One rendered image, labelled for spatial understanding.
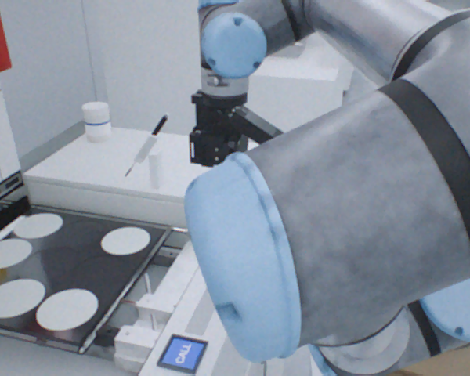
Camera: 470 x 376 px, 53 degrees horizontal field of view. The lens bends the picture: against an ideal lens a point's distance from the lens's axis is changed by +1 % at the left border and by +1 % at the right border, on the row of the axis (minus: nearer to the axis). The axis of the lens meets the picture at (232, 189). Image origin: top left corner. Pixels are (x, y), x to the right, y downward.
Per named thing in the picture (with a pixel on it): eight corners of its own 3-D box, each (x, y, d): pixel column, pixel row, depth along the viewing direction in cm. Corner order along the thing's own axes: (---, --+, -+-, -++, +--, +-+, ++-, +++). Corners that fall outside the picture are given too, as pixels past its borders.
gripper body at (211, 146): (205, 150, 84) (203, 84, 78) (251, 156, 81) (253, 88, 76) (189, 168, 77) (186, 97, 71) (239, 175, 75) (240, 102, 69)
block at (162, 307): (138, 317, 83) (136, 304, 81) (146, 304, 86) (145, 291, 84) (180, 326, 81) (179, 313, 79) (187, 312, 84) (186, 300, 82)
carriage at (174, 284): (115, 368, 77) (113, 356, 75) (193, 244, 108) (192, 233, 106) (160, 379, 75) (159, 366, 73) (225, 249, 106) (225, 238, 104)
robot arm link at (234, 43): (279, -12, 52) (264, -20, 62) (190, 35, 54) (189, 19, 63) (304, 52, 56) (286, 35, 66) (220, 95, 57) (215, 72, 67)
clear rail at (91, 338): (76, 356, 74) (74, 349, 73) (169, 229, 106) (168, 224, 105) (84, 357, 74) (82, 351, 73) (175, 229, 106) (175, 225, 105)
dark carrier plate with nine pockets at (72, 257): (-93, 305, 84) (-93, 302, 83) (32, 209, 113) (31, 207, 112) (80, 345, 75) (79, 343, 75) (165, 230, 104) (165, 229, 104)
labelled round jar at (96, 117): (81, 140, 132) (76, 108, 127) (95, 131, 138) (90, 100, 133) (104, 143, 130) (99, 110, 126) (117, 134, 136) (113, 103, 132)
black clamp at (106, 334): (97, 343, 77) (95, 331, 76) (103, 333, 79) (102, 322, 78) (116, 347, 76) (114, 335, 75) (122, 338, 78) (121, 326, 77)
